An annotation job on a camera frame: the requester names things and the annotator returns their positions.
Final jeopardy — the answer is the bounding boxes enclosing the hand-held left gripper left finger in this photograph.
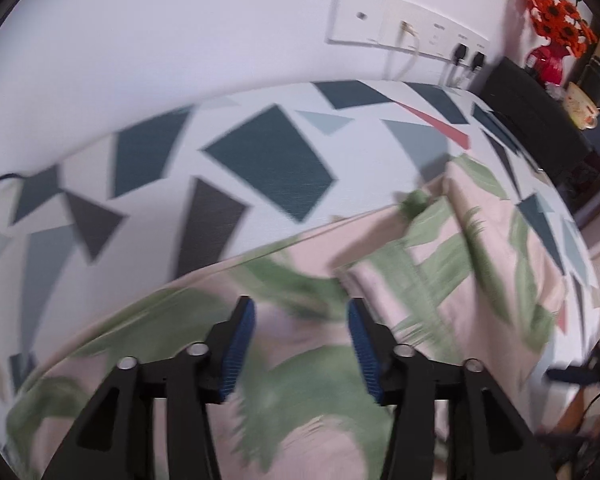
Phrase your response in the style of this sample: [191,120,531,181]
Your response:
[40,297,257,480]

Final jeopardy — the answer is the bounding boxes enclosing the orange artificial flowers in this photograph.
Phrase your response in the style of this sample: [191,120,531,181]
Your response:
[522,0,600,57]

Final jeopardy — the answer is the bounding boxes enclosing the black cable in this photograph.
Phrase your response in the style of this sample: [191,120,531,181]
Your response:
[0,173,33,223]

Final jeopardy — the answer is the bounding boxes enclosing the black power plug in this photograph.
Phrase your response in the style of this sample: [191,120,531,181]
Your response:
[457,51,488,90]
[439,44,472,88]

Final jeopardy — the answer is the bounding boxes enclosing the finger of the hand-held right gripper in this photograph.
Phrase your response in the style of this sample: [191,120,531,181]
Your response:
[544,365,600,387]

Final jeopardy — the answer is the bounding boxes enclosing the black cabinet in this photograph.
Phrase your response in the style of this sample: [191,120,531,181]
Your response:
[467,56,595,187]

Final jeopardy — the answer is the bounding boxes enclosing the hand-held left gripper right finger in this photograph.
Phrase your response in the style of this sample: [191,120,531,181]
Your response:
[347,299,551,480]

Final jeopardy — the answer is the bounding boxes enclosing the pink green leaf printed cloth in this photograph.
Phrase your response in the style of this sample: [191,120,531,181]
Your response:
[5,154,570,480]

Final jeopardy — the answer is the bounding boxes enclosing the printed cup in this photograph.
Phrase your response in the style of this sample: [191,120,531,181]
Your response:
[561,81,600,131]

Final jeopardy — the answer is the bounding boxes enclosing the black jar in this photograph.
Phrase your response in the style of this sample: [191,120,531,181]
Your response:
[579,54,600,107]

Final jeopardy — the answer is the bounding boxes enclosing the geometric patterned tablecloth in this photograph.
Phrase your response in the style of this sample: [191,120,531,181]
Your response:
[0,79,600,466]

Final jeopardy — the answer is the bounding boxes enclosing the red glass vase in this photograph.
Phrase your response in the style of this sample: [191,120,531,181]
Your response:
[524,42,567,84]

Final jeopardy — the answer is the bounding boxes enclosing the white wall socket panel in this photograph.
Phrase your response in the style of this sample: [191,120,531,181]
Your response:
[327,0,492,62]

